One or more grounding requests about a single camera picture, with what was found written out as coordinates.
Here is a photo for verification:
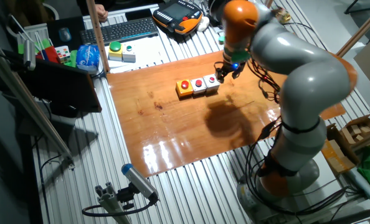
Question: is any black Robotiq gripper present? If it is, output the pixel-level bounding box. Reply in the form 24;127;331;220
215;61;247;84

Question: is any bare person hand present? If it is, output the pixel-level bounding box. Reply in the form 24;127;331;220
95;4;110;22

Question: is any grey box small red button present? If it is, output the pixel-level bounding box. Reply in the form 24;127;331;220
202;73;221;93

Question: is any grey box red mushroom button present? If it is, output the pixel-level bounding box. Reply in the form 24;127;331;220
190;77;207;95

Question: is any yellow box red mushroom button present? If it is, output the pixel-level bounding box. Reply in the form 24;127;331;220
175;79;194;99

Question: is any white rounded object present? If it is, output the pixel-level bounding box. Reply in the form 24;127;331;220
196;16;211;33

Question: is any gold foil wrapper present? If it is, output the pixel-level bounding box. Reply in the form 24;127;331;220
272;7;292;25

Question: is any white paper sheet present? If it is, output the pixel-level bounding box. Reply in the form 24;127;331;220
105;37;173;74

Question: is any orange black teach pendant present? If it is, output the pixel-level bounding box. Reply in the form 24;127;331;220
152;0;204;35

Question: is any glossy wooden board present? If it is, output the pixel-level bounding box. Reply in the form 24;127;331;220
106;50;347;178

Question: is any grey box small green button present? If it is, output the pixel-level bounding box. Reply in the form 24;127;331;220
121;44;136;63

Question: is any black smartphone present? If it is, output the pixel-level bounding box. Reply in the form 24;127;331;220
125;8;153;22

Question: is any yellow box green mushroom button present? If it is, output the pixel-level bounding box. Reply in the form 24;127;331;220
108;41;124;62

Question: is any black computer keyboard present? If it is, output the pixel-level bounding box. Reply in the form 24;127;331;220
80;17;159;45

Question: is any open brown cardboard box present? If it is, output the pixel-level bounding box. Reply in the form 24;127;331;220
320;123;360;175

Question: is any cardboard box with wooden blocks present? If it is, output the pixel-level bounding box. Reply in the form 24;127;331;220
340;113;370;147

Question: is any blue plastic tissue pack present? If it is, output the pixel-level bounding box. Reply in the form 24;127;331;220
75;44;101;75

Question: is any white Rubik's cube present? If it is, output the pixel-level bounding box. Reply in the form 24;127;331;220
54;45;71;64

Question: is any black flat monitor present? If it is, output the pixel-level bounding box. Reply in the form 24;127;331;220
2;49;103;113

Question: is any grey computer mouse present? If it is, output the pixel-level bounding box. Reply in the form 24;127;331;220
58;27;72;42

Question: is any short aluminium profile stand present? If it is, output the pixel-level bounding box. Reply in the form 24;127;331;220
94;182;133;224

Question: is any red plastic object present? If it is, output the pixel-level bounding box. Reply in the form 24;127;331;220
36;45;60;64

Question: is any black mouse pad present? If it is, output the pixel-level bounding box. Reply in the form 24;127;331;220
46;16;86;52

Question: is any green plastic container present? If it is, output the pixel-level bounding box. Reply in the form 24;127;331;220
18;39;52;55

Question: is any white thin stick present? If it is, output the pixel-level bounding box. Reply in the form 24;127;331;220
10;14;41;52

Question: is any green wrist mount plate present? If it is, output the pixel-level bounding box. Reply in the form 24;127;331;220
225;49;251;63

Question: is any grey camera with blue end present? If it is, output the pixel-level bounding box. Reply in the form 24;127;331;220
121;163;159;203

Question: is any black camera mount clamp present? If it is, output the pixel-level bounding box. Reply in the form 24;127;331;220
116;183;136;211

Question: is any black camera cable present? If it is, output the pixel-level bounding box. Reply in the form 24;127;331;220
81;198;156;218

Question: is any grey depth camera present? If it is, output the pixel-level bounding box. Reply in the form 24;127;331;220
22;39;37;72

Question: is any long aluminium frame beam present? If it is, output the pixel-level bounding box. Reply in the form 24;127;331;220
0;43;75;170

